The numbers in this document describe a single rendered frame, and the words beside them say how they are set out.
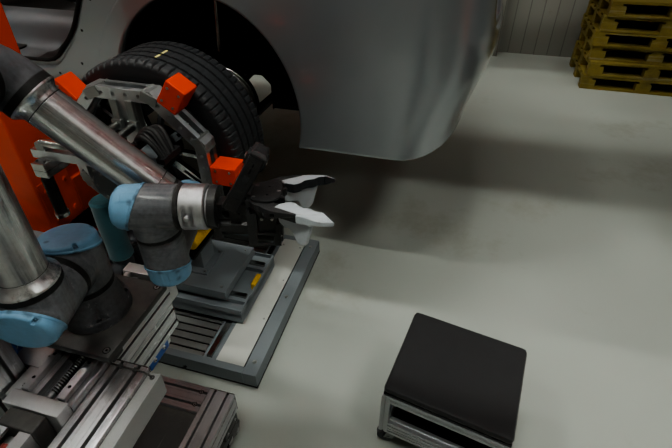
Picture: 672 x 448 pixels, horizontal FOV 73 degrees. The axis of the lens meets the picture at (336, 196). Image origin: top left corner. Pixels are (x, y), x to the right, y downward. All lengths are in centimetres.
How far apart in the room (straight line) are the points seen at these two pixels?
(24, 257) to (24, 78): 30
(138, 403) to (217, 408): 57
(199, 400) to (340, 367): 59
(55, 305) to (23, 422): 28
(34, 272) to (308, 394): 125
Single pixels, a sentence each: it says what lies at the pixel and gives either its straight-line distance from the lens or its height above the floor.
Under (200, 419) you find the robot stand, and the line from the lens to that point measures 170.
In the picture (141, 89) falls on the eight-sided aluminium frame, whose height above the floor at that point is 112.
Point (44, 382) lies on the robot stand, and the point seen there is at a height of 76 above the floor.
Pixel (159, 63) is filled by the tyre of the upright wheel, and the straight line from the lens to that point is 160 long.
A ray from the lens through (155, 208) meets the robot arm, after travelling 75.
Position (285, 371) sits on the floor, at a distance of 200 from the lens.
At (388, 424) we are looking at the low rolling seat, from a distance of 171.
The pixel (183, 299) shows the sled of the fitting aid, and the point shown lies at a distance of 212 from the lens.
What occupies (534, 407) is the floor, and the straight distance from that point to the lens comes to 205.
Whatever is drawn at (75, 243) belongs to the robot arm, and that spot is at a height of 105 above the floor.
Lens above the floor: 165
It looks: 35 degrees down
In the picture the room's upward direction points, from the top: straight up
